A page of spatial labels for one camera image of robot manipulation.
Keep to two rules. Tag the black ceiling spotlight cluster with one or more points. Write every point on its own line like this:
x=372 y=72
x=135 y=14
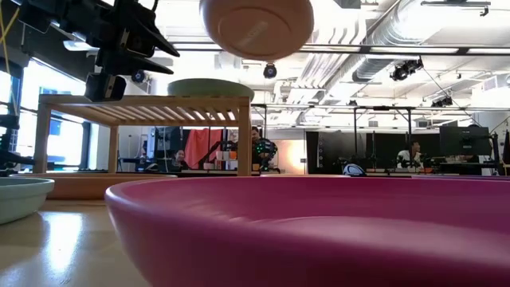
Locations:
x=442 y=102
x=404 y=69

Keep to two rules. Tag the black partition panel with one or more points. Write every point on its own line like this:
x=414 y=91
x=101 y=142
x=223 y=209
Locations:
x=330 y=151

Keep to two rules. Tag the magenta plastic plate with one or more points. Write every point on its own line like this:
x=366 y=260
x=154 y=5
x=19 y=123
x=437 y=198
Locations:
x=318 y=239

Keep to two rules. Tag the black metal frame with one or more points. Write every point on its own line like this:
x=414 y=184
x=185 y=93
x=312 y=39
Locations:
x=382 y=108

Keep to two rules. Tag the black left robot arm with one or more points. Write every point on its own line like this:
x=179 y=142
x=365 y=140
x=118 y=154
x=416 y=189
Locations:
x=52 y=52

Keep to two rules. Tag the beige pink bowl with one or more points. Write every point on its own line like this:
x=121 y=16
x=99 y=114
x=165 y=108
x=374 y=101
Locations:
x=257 y=28

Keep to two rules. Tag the slatted wooden shelf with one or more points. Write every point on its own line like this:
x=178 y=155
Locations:
x=139 y=101

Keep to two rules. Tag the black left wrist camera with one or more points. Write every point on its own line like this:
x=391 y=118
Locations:
x=104 y=87

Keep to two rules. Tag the pale green plastic plate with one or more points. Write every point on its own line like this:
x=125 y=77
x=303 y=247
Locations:
x=20 y=199
x=211 y=88

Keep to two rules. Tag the overhead light bar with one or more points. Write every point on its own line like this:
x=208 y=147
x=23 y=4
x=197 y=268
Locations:
x=398 y=49

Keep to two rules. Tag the orange red cloth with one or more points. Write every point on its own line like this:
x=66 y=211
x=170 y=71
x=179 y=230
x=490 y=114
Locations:
x=201 y=143

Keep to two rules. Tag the black round ceiling spotlight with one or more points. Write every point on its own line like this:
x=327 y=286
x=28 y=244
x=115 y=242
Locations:
x=138 y=77
x=269 y=70

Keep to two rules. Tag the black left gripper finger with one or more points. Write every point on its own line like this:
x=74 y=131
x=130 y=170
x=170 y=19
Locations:
x=131 y=64
x=155 y=40

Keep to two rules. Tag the white blue ball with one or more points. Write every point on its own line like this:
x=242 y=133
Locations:
x=354 y=169

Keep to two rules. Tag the person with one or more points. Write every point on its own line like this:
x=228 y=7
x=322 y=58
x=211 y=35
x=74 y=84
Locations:
x=179 y=159
x=410 y=153
x=256 y=133

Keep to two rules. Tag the black computer monitor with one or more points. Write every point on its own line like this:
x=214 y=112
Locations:
x=464 y=140

